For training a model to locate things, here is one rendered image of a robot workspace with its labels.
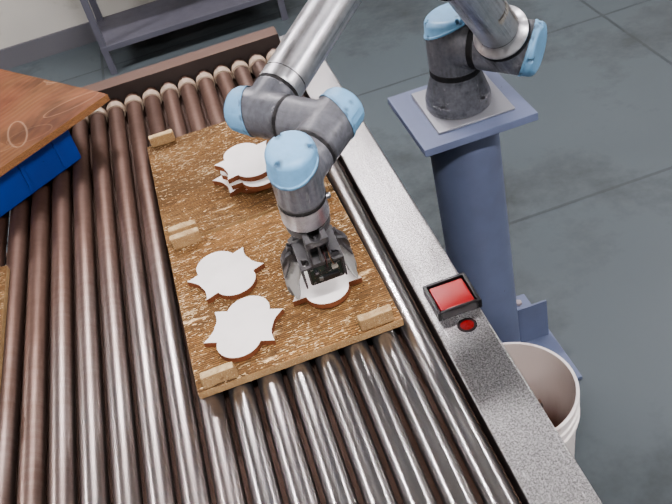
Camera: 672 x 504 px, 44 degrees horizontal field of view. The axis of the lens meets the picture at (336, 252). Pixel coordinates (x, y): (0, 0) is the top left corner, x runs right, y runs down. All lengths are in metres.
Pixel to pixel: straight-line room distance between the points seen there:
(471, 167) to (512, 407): 0.87
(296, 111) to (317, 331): 0.37
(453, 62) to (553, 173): 1.42
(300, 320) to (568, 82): 2.54
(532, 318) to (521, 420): 1.29
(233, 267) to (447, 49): 0.68
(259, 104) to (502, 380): 0.55
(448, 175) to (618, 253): 0.99
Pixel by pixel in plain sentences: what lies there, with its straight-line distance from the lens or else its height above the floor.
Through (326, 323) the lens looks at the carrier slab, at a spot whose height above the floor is 0.94.
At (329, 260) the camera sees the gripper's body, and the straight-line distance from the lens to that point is 1.30.
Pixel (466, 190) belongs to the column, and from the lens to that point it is 2.03.
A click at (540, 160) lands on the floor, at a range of 3.29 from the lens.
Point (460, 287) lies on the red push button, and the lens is 1.41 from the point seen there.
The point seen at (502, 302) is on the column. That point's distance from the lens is 2.29.
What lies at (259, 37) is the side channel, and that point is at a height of 0.95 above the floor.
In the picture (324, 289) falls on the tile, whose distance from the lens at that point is 1.43.
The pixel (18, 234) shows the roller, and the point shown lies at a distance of 1.95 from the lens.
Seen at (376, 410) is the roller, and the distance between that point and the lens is 1.27.
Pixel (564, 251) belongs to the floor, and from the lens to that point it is 2.87.
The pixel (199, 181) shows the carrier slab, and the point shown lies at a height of 0.94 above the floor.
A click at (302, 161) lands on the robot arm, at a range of 1.15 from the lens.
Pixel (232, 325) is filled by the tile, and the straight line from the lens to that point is 1.43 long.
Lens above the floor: 1.89
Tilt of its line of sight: 39 degrees down
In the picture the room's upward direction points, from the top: 15 degrees counter-clockwise
